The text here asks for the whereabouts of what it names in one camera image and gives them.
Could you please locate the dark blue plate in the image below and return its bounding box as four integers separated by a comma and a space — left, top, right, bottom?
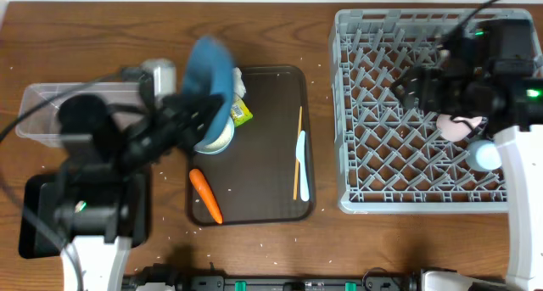
181, 36, 234, 145

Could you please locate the pink cup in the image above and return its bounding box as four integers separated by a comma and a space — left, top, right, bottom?
436, 115, 483, 142

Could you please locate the light blue cup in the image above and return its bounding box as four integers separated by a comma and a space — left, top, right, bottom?
465, 140, 501, 172

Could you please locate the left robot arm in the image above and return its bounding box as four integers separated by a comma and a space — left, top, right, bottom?
21, 67, 228, 290

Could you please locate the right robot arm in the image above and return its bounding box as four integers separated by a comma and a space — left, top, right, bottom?
390, 0, 542, 290

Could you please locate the grey plastic dishwasher rack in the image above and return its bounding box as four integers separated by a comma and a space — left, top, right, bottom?
329, 8, 530, 214

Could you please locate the black waste tray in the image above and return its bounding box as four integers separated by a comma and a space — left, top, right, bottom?
19, 167, 152, 259

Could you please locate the light blue rice bowl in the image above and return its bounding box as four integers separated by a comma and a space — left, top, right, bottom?
194, 117, 235, 155

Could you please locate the green snack wrapper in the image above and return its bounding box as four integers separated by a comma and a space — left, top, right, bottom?
231, 95, 253, 127

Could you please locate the crumpled white tissue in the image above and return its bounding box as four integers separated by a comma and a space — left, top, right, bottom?
232, 68, 246, 98

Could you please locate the orange carrot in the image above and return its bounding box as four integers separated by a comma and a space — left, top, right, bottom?
189, 169, 224, 225

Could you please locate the dark brown serving tray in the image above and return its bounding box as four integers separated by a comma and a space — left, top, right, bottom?
189, 65, 316, 226

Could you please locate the wooden chopstick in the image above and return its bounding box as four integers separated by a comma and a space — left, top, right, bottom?
292, 106, 304, 202

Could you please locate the light blue plastic knife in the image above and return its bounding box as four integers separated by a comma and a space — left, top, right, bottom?
295, 131, 310, 202

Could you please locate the clear plastic bin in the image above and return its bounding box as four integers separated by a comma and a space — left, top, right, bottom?
15, 82, 144, 148

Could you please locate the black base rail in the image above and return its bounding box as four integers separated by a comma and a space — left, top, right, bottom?
122, 263, 510, 291

